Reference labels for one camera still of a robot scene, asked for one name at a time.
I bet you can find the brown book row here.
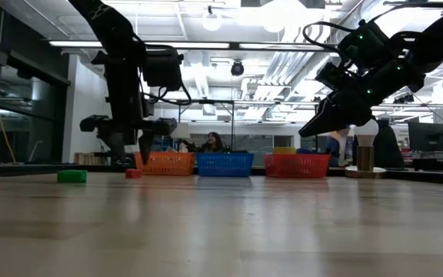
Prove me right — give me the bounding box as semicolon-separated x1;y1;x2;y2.
74;152;109;166

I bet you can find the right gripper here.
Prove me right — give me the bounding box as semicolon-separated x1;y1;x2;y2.
298;78;391;139

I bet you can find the black computer monitor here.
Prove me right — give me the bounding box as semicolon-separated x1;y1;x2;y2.
408;122;443;153

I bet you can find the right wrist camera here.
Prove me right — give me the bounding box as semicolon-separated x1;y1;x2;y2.
315;61;348;92

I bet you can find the orange plastic basket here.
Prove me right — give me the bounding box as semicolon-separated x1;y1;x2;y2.
135;151;196;177

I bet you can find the black overhead light beam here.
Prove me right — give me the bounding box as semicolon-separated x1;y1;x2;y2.
48;39;443;54

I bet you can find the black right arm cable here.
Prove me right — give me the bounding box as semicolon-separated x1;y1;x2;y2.
301;21;357;55

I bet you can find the white bulb brass table lamp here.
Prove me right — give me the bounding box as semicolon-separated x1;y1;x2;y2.
345;118;387;179

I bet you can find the blue plastic basket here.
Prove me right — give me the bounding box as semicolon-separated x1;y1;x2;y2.
195;152;255;178

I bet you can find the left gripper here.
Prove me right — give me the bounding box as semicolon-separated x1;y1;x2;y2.
78;114;178;166

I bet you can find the person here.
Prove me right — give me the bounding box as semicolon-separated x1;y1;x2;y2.
373;118;406;170
182;131;231;154
325;128;352;158

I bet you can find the red plastic basket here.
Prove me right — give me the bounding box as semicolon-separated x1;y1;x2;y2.
262;153;331;179

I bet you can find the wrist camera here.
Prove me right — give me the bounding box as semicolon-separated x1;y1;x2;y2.
315;61;348;92
141;48;185;92

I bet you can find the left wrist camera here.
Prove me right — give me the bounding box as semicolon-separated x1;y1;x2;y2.
141;48;185;92

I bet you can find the green mini stapler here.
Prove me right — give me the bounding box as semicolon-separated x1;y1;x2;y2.
56;169;88;184

